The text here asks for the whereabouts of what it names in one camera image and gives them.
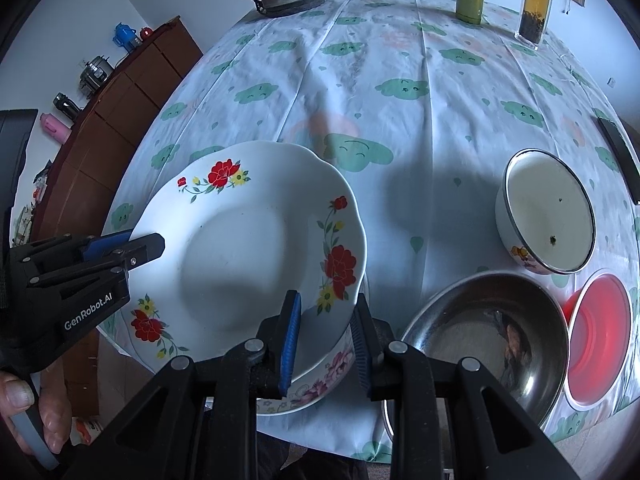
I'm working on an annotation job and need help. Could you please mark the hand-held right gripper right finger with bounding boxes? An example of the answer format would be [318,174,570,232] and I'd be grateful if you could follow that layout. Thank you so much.
[350,292,581,480]

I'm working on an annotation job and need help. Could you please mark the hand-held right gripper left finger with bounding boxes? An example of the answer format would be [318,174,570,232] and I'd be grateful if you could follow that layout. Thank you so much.
[65,290,303,480]

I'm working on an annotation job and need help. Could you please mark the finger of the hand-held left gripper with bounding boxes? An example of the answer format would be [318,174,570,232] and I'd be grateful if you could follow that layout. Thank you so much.
[95,233,166,272]
[84,230,135,263]

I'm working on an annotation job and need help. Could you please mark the white bowl pink flowers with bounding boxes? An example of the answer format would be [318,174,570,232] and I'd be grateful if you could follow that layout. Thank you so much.
[292,347,358,406]

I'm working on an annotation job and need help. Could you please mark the red floral white plate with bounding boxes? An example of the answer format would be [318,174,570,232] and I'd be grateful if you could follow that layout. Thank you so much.
[118,140,368,376]

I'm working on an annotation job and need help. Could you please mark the stainless steel bowl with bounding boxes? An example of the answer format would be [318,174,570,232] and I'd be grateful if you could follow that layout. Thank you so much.
[382,270,571,441]

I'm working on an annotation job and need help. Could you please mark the white enamel bowl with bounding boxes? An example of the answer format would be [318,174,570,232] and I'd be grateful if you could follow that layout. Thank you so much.
[495,148,597,276]

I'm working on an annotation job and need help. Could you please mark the red plastic bowl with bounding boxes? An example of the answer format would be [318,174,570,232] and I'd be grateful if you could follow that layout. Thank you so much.
[561,269,640,408]

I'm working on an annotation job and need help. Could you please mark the person's left hand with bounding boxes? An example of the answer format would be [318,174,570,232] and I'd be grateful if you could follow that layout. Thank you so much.
[0,370,71,453]

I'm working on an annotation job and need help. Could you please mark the small colourful packets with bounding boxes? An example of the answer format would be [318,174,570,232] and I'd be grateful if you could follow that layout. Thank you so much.
[10,160,51,246]

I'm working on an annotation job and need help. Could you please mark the brown wooden sideboard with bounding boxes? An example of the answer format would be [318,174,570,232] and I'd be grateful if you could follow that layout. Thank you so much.
[30,16,203,416]

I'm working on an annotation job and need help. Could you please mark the pink thermos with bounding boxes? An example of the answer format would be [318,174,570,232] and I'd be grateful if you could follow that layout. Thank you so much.
[40,113,71,143]

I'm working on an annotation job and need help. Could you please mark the black thermos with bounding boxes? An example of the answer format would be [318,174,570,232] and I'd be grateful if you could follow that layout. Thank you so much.
[53,92,83,120]

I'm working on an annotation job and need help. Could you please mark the steel cooking pot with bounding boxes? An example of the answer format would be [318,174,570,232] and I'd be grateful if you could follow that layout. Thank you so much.
[79,54,115,97]

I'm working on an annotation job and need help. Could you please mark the cloud print tablecloth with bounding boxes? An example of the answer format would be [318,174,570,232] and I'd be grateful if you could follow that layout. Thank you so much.
[95,0,640,463]

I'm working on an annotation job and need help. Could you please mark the blue kettle jug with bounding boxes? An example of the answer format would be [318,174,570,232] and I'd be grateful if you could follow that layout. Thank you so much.
[112,22,142,53]

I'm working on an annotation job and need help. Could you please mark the black smartphone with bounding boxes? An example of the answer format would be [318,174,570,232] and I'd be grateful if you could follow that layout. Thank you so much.
[597,116,640,206]

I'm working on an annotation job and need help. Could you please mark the glass tea bottle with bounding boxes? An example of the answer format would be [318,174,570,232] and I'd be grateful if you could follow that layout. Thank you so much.
[514,0,558,51]

